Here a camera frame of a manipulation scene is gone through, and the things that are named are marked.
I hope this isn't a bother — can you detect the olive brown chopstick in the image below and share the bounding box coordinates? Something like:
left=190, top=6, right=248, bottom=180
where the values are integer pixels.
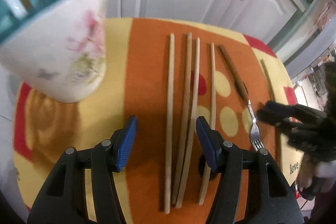
left=260, top=59, right=282, bottom=168

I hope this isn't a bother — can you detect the wooden handled steel fork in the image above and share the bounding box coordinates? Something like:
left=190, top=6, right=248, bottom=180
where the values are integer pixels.
left=219, top=45, right=265, bottom=151

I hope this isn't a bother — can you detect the light wooden chopstick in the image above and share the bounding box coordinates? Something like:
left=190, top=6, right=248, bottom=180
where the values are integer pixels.
left=175, top=38, right=201, bottom=209
left=164, top=33, right=175, bottom=214
left=171, top=32, right=193, bottom=207
left=198, top=43, right=217, bottom=205

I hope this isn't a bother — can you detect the orange yellow patterned mat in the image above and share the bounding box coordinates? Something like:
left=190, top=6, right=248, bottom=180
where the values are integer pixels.
left=14, top=18, right=297, bottom=223

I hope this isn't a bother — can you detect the floral white utensil holder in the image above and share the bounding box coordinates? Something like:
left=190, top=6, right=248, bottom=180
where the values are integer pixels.
left=1, top=0, right=106, bottom=103

